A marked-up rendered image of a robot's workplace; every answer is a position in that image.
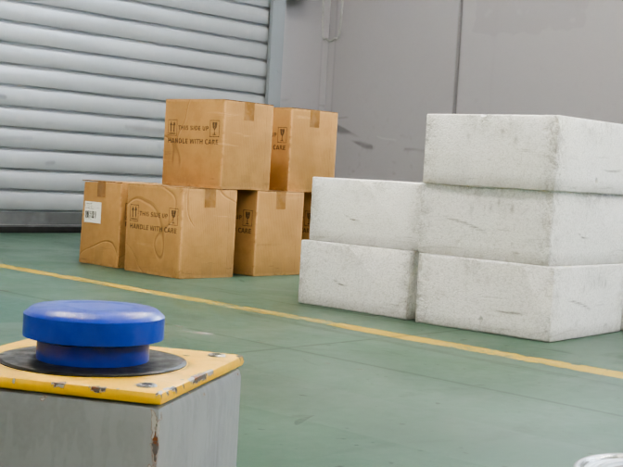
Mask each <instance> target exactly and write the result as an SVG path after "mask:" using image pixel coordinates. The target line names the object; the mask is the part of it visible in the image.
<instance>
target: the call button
mask: <svg viewBox="0 0 623 467"><path fill-rule="evenodd" d="M164 325H165V316H164V315H163V314H162V313H161V312H160V311H159V310H157V309H156V308H153V307H150V306H146V305H141V304H134V303H127V302H117V301H102V300H57V301H46V302H39V303H35V304H33V305H31V306H30V307H28V308H27V309H25V310H24V311H23V325H22V335H23V336H24V337H26V338H29V339H31V340H35V341H36V358H37V359H38V360H40V361H42V362H46V363H50V364H55V365H61V366H70V367H81V368H120V367H130V366H136V365H141V364H144V363H147V362H148V361H149V344H154V343H158V342H160V341H162V340H163V339H164Z"/></svg>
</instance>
